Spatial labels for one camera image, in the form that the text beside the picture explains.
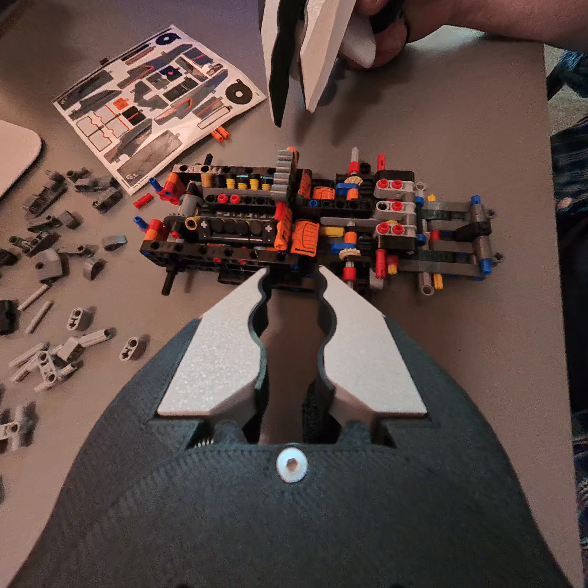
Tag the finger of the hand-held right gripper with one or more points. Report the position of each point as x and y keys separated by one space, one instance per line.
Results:
x=282 y=69
x=321 y=50

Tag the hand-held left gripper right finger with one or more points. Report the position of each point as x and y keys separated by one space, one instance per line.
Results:
x=372 y=367

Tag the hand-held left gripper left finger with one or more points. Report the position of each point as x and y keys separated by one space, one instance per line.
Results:
x=211 y=367

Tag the lego technic car chassis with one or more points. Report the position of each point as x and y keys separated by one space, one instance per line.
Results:
x=248 y=229

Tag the person's right forearm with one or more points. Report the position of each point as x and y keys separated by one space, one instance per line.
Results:
x=514 y=20

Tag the light grey lego connector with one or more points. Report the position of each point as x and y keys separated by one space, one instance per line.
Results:
x=130 y=348

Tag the lego sticker sheet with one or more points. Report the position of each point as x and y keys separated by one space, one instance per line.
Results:
x=151 y=105

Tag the red lego pin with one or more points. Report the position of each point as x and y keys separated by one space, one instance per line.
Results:
x=143 y=200

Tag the pile of grey lego pieces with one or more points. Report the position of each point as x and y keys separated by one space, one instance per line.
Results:
x=46 y=266

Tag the black lego connector block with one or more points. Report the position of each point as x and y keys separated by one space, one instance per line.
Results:
x=7 y=317

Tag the person's right hand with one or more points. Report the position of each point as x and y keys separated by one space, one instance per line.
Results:
x=427 y=23

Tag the dark cloth garment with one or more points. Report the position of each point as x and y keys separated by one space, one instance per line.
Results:
x=576 y=298

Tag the person in plaid shirt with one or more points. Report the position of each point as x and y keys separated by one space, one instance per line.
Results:
x=569 y=160

